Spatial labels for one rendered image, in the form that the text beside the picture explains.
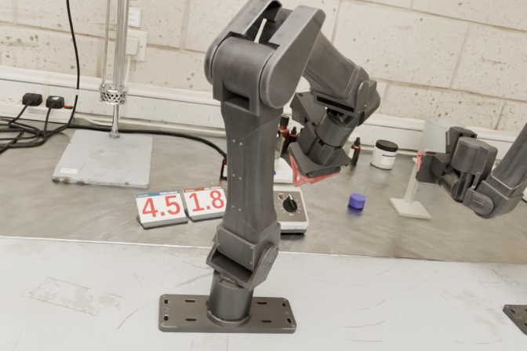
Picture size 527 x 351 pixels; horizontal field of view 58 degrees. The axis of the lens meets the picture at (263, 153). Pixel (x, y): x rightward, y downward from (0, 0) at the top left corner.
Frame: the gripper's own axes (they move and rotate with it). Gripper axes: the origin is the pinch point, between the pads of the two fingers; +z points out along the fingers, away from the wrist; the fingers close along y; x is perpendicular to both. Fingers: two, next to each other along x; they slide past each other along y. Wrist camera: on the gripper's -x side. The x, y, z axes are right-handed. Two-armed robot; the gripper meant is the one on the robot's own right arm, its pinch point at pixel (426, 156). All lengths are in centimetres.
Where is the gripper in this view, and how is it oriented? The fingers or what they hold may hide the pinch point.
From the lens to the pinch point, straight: 120.3
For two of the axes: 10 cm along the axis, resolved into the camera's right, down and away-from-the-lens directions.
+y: -9.8, -1.3, -1.3
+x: -1.6, 9.3, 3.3
